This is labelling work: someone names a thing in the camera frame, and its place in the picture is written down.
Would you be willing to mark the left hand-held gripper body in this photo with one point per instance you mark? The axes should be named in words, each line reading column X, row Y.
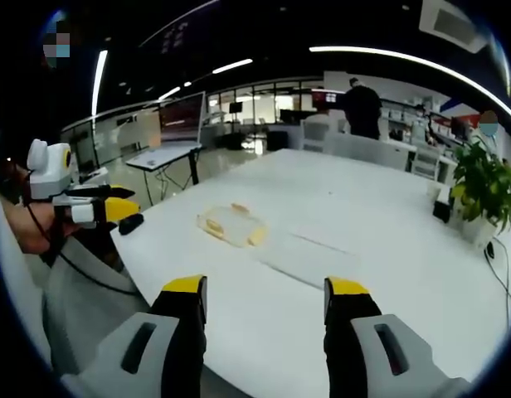
column 46, row 174

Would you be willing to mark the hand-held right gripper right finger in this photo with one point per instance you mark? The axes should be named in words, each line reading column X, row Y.
column 409, row 365

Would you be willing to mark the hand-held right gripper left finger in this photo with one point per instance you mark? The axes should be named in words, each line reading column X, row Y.
column 114, row 365

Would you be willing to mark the clear plastic food container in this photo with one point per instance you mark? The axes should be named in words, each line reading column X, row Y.
column 232, row 226

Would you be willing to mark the small black object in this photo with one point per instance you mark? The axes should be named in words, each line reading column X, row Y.
column 130, row 224

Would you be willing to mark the small white side table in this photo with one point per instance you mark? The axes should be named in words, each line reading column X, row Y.
column 164, row 155

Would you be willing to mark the straight ceiling light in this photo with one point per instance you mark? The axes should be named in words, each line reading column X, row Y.
column 98, row 81

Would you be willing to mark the white plant pot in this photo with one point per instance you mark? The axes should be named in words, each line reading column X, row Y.
column 479, row 232

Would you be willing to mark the small black box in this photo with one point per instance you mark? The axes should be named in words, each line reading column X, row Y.
column 443, row 211

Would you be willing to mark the green potted plant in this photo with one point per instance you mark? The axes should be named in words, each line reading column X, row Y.
column 485, row 182

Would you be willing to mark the white chair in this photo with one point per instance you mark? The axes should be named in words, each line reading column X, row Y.
column 369, row 151
column 315, row 134

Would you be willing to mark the long curved ceiling light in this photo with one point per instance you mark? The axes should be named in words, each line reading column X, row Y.
column 409, row 62

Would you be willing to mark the ceiling air vent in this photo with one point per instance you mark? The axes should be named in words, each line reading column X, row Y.
column 452, row 22

